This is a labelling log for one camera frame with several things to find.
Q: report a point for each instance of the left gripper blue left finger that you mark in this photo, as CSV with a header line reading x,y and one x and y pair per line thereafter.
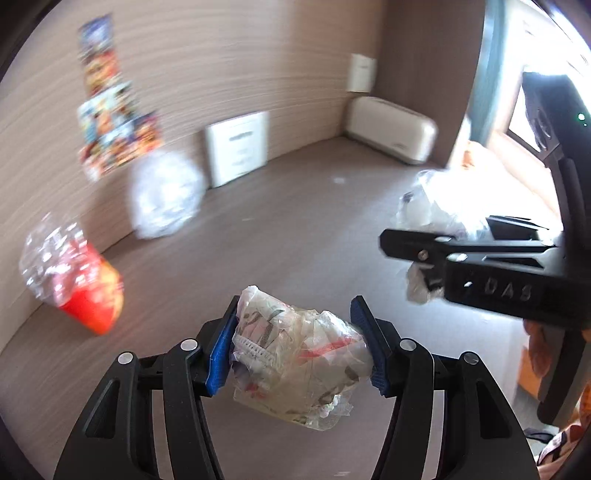
x,y
218,347

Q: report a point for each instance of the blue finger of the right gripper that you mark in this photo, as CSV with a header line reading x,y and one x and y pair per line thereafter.
x,y
431,248
518,228

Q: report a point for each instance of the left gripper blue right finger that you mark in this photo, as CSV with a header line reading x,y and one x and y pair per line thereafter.
x,y
379,347

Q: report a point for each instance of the silver white foil wrapper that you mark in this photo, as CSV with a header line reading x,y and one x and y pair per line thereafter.
x,y
442,202

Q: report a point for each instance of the clear plastic bag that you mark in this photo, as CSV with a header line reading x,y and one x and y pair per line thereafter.
x,y
165,192

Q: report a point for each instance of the clear plastic bottle red label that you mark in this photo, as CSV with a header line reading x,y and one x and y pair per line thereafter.
x,y
63,269

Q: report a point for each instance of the orange bed cover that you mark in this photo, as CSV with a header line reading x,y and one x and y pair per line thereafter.
x,y
508,158

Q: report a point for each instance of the white tissue box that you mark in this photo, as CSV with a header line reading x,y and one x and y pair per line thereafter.
x,y
400,132

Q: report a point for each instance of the teal curtain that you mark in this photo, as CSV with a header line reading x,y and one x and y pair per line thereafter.
x,y
484,98

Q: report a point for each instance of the anime sticker strip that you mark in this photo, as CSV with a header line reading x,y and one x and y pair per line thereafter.
x,y
115,132

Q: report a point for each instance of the upper white wall socket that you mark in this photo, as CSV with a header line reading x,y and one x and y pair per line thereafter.
x,y
362,74

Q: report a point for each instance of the white wall socket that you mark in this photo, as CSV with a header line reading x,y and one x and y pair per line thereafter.
x,y
236,147
362,74

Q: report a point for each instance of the lower white wall socket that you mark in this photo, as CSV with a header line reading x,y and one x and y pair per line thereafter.
x,y
236,147

